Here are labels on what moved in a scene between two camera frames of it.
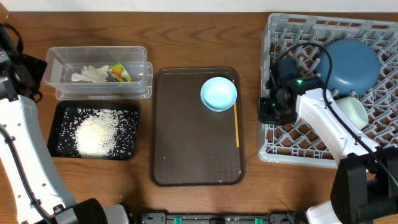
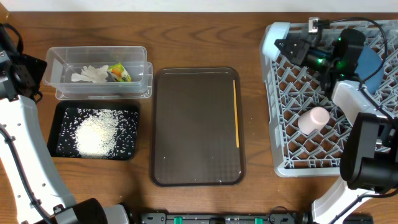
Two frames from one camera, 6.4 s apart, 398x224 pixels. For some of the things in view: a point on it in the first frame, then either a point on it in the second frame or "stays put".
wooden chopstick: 236,116 stays put
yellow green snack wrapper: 119,73 stays put
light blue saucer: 218,94 -> 273,32
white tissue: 90,74 stays put
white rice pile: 96,135 stays put
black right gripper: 265,117 -> 300,53
